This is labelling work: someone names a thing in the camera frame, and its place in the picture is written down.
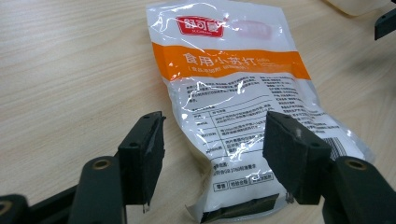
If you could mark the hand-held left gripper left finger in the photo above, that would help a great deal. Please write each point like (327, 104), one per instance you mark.
(141, 155)

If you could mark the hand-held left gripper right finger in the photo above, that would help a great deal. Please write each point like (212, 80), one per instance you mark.
(299, 158)

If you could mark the white orange-banded powder bag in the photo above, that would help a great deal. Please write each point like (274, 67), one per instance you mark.
(230, 93)

